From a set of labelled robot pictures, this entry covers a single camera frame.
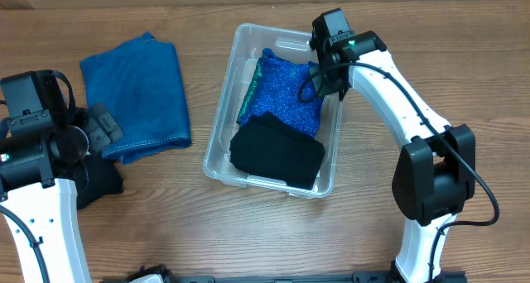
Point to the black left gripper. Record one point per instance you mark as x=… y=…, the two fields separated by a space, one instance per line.
x=101 y=136

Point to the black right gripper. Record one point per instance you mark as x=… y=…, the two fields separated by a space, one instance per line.
x=327 y=86

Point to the black cloth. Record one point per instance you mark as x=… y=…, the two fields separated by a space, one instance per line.
x=267 y=147
x=95 y=178

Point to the blue sequin garment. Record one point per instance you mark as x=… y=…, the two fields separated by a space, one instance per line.
x=284 y=89

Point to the blue denim cloth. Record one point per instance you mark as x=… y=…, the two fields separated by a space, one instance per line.
x=140 y=84

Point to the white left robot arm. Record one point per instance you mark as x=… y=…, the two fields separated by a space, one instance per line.
x=48 y=174

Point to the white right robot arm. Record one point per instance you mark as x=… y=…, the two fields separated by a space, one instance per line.
x=433 y=177

